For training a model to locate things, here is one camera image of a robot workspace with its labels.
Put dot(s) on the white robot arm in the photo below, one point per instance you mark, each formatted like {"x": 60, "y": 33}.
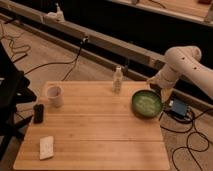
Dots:
{"x": 183, "y": 61}

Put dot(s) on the white sponge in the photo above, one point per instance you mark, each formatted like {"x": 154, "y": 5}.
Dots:
{"x": 46, "y": 147}

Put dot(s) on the long wooden beam rail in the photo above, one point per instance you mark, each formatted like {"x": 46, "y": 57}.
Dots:
{"x": 139, "y": 34}

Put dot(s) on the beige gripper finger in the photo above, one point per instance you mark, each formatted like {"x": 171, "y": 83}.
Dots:
{"x": 151, "y": 80}
{"x": 165, "y": 94}

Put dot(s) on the small black box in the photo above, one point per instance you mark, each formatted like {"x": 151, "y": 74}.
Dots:
{"x": 38, "y": 113}

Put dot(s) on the green ceramic bowl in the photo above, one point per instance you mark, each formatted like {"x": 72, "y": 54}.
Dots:
{"x": 146, "y": 103}

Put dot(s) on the white object on rail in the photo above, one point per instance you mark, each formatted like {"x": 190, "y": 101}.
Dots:
{"x": 58, "y": 15}

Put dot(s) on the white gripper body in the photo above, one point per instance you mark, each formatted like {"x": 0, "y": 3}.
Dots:
{"x": 163, "y": 83}

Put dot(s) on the white paper cup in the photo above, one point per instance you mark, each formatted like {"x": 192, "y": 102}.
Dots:
{"x": 54, "y": 95}

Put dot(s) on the clear plastic bottle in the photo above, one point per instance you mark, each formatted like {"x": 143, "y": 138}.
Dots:
{"x": 117, "y": 79}

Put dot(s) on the blue electronic box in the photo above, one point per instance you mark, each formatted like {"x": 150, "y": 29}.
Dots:
{"x": 178, "y": 108}

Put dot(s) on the black chair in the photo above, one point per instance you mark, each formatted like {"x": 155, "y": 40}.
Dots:
{"x": 13, "y": 90}

